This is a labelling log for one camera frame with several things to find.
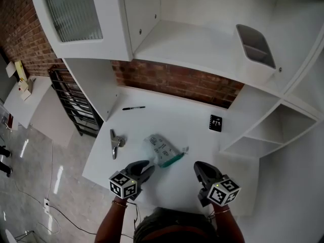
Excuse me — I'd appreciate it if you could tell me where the silver metal clip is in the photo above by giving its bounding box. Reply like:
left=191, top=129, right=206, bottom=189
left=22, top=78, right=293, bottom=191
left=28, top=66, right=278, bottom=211
left=109, top=129, right=127, bottom=160

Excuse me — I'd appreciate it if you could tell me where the black floor cable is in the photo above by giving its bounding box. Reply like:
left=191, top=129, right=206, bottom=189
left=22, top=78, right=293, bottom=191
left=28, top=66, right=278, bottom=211
left=47, top=203, right=135, bottom=239

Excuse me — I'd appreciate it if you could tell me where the white shelf cabinet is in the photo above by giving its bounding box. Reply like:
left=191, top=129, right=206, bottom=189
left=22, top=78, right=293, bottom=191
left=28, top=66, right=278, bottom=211
left=28, top=0, right=324, bottom=161

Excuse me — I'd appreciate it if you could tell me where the white box with red dot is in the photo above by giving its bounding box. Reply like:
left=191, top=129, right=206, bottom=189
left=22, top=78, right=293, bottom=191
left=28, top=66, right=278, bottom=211
left=17, top=78, right=34, bottom=101

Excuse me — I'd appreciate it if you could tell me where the white side table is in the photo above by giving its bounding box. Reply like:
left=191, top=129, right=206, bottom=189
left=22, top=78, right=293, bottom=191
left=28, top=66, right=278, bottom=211
left=3, top=75, right=53, bottom=129

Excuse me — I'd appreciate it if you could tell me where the gold left wrist bracelet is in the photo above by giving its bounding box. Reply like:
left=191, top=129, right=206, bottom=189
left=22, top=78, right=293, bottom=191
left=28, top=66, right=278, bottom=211
left=111, top=199, right=129, bottom=209

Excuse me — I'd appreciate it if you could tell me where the black metal rack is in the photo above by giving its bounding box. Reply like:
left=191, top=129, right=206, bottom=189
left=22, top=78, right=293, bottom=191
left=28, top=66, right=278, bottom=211
left=48, top=66, right=104, bottom=138

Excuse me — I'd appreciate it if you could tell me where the white flat board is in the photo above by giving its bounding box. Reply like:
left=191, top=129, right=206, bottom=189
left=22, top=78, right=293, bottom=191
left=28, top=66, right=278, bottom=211
left=5, top=61, right=16, bottom=79

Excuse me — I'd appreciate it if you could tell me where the ribbed glass cabinet door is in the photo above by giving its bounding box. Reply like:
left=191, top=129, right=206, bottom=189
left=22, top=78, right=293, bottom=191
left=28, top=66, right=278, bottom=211
left=28, top=0, right=133, bottom=62

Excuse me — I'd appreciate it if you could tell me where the small black notebook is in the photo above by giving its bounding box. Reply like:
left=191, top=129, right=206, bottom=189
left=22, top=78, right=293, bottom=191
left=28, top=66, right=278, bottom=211
left=209, top=114, right=223, bottom=133

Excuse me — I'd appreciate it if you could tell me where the yellow and white box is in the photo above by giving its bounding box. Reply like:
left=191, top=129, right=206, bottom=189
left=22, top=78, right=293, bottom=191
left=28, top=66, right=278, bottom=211
left=14, top=60, right=28, bottom=84

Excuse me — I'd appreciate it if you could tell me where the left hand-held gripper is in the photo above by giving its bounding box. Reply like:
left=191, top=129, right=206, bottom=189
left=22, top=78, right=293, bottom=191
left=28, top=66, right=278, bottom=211
left=108, top=160, right=156, bottom=201

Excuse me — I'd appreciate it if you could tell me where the clear printed green zipper pouch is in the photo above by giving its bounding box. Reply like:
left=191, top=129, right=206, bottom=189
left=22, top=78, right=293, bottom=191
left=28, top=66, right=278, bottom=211
left=142, top=133, right=190, bottom=169

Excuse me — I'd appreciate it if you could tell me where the white plastic storage bin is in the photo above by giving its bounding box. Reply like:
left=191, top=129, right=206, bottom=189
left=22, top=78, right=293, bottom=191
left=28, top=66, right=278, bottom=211
left=234, top=23, right=277, bottom=86

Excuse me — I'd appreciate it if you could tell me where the person's right forearm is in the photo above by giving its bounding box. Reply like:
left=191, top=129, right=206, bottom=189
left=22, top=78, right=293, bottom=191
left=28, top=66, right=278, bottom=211
left=211, top=204, right=246, bottom=243

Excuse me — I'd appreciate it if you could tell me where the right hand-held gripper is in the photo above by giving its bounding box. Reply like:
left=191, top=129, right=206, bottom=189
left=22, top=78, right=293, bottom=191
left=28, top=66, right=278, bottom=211
left=193, top=160, right=241, bottom=208

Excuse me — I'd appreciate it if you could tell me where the person's left forearm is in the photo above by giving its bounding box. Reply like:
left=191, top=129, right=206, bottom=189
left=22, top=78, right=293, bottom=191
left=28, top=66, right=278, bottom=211
left=94, top=197, right=129, bottom=243

